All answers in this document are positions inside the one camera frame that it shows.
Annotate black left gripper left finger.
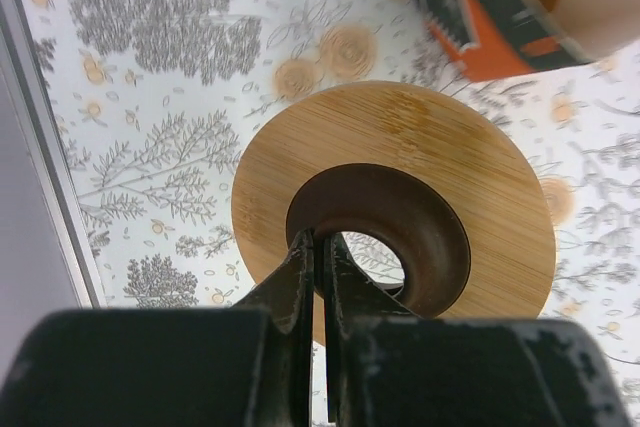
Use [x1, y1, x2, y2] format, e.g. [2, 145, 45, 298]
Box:
[14, 233, 314, 426]

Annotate aluminium frame post left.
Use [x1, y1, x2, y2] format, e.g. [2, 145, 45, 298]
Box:
[0, 0, 109, 308]

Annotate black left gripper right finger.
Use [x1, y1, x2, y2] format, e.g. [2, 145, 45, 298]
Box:
[323, 235, 630, 426]

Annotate floral patterned table mat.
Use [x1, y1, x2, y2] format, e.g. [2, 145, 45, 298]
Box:
[19, 0, 639, 419]

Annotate orange coffee filter box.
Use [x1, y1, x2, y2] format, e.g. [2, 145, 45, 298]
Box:
[417, 0, 591, 82]

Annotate bamboo ring dripper stand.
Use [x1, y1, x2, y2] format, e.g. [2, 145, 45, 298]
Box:
[231, 81, 556, 318]

